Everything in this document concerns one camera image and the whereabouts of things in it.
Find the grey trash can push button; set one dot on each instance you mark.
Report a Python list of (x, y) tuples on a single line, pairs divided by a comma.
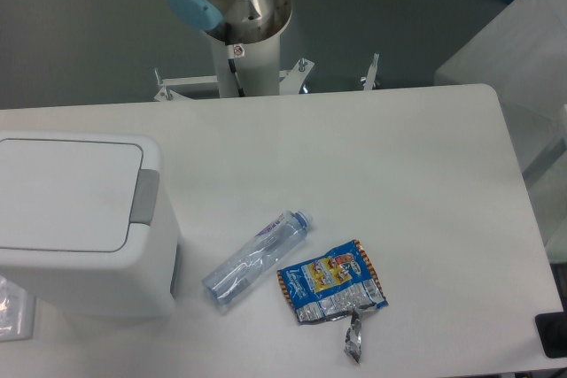
[(145, 197)]

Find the white trash can body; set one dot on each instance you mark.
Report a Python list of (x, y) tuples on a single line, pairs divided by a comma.
[(134, 281)]

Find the white trash can lid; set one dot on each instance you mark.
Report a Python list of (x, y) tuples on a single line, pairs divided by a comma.
[(66, 195)]

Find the clear empty plastic water bottle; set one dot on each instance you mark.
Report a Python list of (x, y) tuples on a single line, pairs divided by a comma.
[(232, 278)]

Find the blue foil snack wrapper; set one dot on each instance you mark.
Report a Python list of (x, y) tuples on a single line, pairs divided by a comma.
[(338, 284)]

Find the white side table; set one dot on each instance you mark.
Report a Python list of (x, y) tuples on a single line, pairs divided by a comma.
[(521, 54)]

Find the clear plastic bag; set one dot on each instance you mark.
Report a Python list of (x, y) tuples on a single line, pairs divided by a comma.
[(17, 312)]

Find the black device at table edge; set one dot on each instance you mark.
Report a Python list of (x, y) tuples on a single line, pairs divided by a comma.
[(551, 328)]

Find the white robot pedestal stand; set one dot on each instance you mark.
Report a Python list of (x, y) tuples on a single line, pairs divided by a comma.
[(241, 70)]

